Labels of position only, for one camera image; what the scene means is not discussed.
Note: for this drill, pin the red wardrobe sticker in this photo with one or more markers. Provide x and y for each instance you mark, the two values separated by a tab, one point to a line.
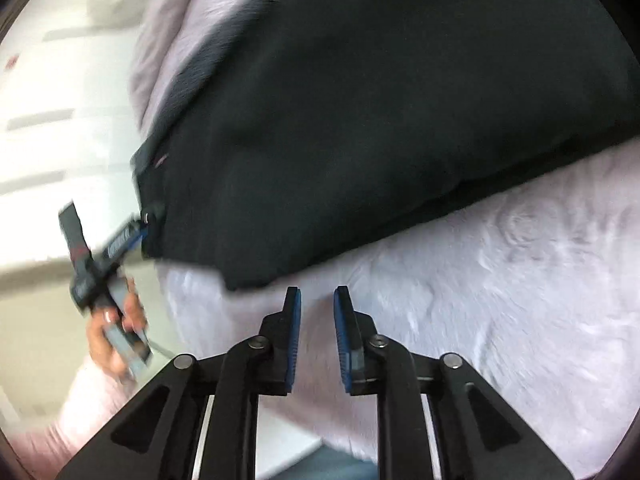
10	63

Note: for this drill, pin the blue-grey cloth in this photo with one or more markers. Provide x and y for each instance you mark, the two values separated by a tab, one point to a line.
340	467

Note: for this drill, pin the black pants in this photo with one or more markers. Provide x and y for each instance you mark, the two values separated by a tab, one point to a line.
350	110

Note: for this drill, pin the lilac fleece blanket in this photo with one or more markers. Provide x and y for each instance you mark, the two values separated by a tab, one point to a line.
475	285

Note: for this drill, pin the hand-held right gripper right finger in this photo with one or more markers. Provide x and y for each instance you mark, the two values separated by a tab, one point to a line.
342	332

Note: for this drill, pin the white wardrobe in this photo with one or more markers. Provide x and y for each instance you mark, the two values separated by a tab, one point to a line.
65	110

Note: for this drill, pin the person's left hand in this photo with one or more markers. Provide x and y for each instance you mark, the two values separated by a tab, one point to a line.
102	340

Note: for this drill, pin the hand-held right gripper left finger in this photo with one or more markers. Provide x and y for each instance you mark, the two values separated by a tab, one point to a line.
295	332

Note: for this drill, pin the person's pink-sleeved left forearm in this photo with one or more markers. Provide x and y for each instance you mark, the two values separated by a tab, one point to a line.
85	410

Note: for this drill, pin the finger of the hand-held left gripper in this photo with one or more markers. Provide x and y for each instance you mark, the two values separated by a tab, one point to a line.
132	235

